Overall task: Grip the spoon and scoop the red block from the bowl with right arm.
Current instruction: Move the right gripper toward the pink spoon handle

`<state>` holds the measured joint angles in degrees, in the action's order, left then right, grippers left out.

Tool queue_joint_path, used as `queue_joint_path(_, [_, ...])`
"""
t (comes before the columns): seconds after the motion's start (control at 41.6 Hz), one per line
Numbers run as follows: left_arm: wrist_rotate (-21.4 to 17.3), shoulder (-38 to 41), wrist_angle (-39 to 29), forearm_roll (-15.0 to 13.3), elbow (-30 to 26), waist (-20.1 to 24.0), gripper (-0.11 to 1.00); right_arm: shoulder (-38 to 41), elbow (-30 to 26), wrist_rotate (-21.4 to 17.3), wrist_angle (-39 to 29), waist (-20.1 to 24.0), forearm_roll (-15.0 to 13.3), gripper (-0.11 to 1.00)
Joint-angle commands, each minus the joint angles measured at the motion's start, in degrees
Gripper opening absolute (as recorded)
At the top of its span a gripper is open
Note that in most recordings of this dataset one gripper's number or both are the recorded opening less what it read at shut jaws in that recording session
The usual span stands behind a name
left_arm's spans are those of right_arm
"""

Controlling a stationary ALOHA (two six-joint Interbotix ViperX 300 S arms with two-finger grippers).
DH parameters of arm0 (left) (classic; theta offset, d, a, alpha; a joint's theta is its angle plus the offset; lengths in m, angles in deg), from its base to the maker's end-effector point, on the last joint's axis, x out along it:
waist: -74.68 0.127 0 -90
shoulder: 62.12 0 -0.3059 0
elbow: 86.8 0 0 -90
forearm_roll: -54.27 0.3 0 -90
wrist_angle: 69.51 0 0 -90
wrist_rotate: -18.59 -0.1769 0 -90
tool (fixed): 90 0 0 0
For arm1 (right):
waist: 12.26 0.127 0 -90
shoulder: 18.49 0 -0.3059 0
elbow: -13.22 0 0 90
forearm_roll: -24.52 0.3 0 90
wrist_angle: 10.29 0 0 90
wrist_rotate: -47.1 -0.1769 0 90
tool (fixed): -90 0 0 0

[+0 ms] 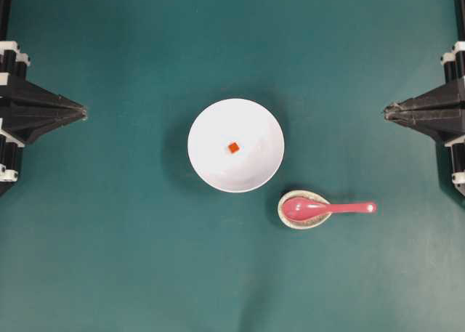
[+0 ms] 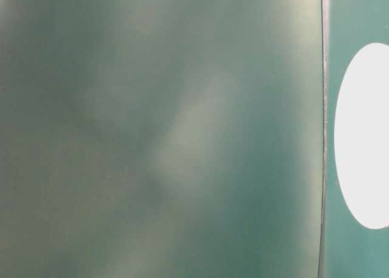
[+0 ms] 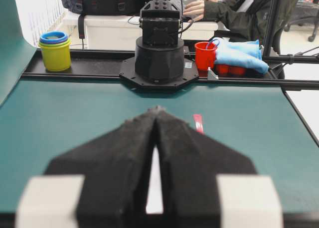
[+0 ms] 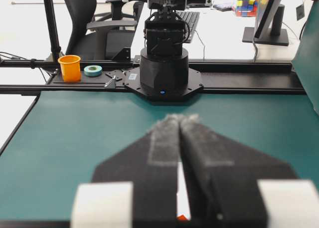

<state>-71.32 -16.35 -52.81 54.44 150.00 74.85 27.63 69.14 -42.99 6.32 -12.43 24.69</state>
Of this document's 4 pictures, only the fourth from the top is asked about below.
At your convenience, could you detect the black computer monitor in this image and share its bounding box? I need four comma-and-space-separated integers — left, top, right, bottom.
242, 0, 289, 46

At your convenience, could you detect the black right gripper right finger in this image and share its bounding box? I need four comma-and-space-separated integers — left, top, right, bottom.
178, 114, 319, 228

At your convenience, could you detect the colourful cube box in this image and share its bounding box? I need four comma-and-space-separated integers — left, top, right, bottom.
232, 0, 259, 17

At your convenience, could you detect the orange plastic cup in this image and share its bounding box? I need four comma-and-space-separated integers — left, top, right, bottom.
58, 55, 81, 82

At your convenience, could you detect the light blue tape roll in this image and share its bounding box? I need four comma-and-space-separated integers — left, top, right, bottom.
84, 65, 103, 77

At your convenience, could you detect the black vertical frame pole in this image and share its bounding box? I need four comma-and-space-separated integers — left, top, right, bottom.
43, 0, 61, 62

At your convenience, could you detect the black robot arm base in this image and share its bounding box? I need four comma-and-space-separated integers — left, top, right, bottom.
123, 7, 204, 101

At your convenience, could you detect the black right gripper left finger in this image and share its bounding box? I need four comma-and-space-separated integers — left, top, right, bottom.
71, 114, 180, 228

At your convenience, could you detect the black aluminium frame rail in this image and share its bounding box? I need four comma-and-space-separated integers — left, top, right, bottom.
0, 60, 305, 99

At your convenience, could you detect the black office chair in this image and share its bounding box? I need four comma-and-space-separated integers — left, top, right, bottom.
64, 0, 138, 60

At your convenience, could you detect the black keyboard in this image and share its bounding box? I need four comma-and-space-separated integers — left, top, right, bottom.
176, 11, 200, 43

